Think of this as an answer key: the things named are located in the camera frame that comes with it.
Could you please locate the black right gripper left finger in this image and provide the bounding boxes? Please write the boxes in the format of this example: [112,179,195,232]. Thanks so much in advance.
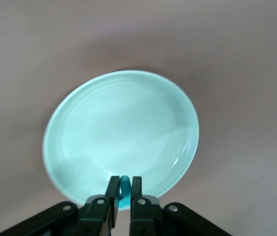
[0,176,119,236]

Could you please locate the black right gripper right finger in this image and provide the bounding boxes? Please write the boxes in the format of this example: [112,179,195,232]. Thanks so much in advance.
[129,176,230,236]

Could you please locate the teal foam letter r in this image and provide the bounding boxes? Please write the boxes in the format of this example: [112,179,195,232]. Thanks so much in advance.
[119,175,132,211]

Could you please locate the pale green plate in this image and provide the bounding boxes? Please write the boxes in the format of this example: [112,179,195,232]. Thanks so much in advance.
[42,69,200,212]

